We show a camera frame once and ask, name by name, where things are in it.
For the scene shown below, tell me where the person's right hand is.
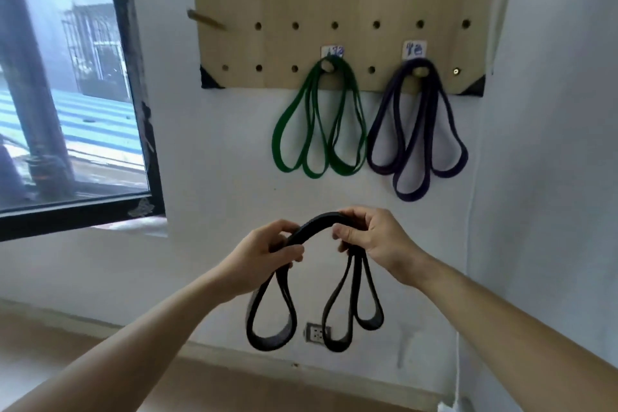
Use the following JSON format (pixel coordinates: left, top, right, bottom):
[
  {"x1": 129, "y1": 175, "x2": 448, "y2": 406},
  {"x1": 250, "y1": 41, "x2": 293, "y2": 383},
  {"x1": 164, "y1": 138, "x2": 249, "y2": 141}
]
[{"x1": 332, "y1": 206, "x2": 436, "y2": 289}]

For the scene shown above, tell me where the person's left hand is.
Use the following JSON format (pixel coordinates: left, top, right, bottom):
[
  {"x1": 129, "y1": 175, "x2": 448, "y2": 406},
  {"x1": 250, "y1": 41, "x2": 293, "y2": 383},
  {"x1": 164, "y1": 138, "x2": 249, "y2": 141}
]
[{"x1": 220, "y1": 220, "x2": 306, "y2": 300}]

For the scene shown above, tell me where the black resistance band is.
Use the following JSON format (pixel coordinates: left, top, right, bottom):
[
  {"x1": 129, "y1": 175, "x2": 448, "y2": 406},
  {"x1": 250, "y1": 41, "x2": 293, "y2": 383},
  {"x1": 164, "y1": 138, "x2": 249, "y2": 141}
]
[{"x1": 245, "y1": 212, "x2": 385, "y2": 353}]

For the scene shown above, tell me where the person's left forearm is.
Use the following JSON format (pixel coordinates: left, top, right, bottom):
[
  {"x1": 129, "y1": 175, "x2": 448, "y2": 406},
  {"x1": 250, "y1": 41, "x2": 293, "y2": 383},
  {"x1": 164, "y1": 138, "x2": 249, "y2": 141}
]
[{"x1": 0, "y1": 263, "x2": 242, "y2": 412}]

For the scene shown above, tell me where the person's right forearm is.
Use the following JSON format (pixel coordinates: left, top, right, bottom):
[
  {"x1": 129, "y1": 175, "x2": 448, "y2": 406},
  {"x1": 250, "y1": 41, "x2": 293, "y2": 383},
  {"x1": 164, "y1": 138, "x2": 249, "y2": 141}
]
[{"x1": 410, "y1": 253, "x2": 618, "y2": 412}]

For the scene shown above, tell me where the green resistance band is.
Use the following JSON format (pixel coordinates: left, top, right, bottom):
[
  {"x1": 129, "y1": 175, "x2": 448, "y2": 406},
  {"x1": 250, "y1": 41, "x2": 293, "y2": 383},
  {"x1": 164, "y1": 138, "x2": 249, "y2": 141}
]
[{"x1": 271, "y1": 55, "x2": 369, "y2": 180}]

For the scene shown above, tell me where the purple resistance band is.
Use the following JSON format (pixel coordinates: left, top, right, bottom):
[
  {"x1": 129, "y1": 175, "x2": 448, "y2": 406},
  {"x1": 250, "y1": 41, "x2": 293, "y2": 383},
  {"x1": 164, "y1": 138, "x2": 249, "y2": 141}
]
[{"x1": 366, "y1": 58, "x2": 469, "y2": 202}]

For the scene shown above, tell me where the wooden pegboard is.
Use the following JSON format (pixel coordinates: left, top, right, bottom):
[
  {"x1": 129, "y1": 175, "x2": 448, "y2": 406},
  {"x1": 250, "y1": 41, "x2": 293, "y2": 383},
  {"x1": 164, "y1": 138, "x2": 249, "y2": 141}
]
[{"x1": 188, "y1": 0, "x2": 523, "y2": 98}]

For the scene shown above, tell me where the dark outdoor pillar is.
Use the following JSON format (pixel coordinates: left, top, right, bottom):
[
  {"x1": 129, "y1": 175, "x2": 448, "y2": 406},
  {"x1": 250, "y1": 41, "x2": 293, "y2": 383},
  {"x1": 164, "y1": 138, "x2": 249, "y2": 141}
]
[{"x1": 0, "y1": 0, "x2": 78, "y2": 201}]

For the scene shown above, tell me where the grey wall outlet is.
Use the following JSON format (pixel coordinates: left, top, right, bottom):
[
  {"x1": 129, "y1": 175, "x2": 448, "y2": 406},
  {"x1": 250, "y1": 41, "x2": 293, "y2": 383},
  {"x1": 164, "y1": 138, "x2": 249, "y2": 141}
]
[{"x1": 304, "y1": 322, "x2": 332, "y2": 345}]

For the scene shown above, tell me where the black corner bracket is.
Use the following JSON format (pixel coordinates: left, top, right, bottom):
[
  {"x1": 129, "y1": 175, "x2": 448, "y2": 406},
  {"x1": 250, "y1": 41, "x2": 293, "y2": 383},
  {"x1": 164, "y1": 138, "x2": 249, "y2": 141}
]
[
  {"x1": 200, "y1": 65, "x2": 226, "y2": 90},
  {"x1": 458, "y1": 75, "x2": 486, "y2": 98}
]

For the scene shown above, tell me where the white cable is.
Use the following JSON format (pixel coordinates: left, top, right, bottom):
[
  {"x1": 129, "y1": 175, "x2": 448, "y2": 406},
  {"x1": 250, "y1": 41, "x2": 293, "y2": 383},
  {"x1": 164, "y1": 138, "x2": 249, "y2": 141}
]
[{"x1": 453, "y1": 330, "x2": 465, "y2": 412}]

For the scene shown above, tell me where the black window frame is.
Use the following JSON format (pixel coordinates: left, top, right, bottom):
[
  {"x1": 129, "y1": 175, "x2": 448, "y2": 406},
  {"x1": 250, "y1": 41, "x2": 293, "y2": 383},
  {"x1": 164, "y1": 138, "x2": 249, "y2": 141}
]
[{"x1": 0, "y1": 0, "x2": 168, "y2": 242}]

